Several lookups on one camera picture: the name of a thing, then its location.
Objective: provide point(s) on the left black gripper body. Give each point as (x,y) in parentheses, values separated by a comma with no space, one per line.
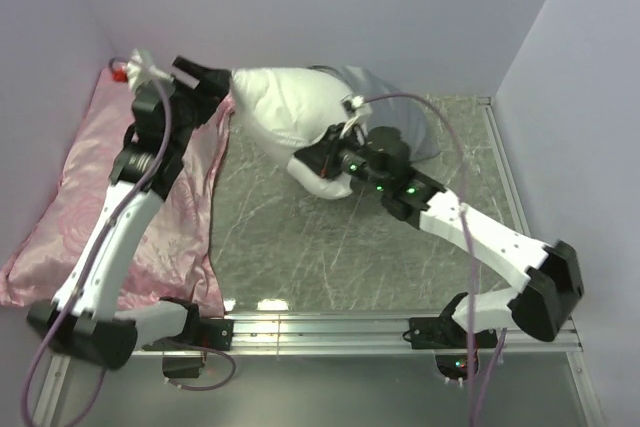
(197,108)

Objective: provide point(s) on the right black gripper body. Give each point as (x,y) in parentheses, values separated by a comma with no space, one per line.
(351,158)

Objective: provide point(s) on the grey satin pillowcase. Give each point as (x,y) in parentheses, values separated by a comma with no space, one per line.
(404,114)

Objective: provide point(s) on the white pillow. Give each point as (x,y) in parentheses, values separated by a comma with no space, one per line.
(287,109)

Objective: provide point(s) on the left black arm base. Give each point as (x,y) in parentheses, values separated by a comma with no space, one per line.
(212,336)

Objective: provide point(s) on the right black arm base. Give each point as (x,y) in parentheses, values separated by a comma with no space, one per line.
(443,335)

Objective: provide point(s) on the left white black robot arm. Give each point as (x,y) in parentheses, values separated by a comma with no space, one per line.
(83,320)

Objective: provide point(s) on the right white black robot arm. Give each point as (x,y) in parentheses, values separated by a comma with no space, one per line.
(544,281)

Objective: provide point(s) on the pink satin rose pillow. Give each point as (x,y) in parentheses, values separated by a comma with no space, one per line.
(172,259)

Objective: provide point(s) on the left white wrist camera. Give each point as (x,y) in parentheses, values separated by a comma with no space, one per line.
(137,70)

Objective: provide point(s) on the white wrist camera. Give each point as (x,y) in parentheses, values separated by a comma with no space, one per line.
(137,70)
(357,109)

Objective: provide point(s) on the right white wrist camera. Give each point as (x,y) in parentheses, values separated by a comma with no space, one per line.
(357,109)

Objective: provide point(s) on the aluminium mounting rail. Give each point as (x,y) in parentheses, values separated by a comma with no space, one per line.
(337,369)

